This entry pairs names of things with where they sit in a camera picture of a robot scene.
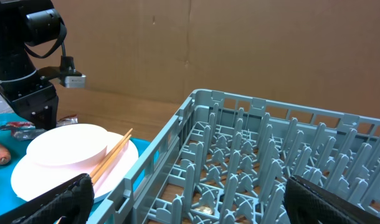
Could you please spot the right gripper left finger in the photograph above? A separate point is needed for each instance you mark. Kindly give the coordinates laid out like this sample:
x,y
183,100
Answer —
x,y
70,202

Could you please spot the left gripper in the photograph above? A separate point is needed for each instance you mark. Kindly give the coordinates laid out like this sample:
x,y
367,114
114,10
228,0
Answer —
x,y
35,101

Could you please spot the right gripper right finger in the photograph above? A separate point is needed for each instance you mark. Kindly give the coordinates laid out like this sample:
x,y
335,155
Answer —
x,y
307,203

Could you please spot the red snack wrapper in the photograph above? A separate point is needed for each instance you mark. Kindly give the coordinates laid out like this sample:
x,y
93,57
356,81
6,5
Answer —
x,y
25,130

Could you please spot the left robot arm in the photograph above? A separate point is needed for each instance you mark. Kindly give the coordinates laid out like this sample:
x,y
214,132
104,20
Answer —
x,y
25,24

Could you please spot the grey dishwasher rack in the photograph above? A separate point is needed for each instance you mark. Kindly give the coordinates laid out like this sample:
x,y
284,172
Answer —
x,y
226,158

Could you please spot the large pink plate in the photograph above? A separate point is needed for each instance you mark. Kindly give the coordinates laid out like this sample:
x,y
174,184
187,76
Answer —
x,y
30,180

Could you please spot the teal serving tray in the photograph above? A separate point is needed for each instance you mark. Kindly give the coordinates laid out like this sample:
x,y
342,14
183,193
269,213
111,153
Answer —
x,y
8,199

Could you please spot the wooden chopstick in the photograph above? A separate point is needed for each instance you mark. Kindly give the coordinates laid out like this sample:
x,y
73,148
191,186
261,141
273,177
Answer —
x,y
113,161
110,155

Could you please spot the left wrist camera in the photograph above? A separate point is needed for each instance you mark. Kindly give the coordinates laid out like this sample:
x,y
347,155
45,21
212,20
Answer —
x,y
66,72

